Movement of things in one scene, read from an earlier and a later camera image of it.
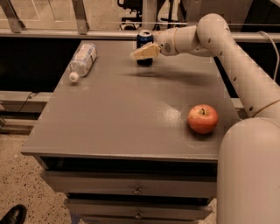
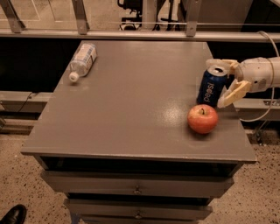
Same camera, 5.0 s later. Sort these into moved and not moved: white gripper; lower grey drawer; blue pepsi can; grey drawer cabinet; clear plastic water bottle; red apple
Moved: white gripper; blue pepsi can
Not moved: lower grey drawer; grey drawer cabinet; red apple; clear plastic water bottle
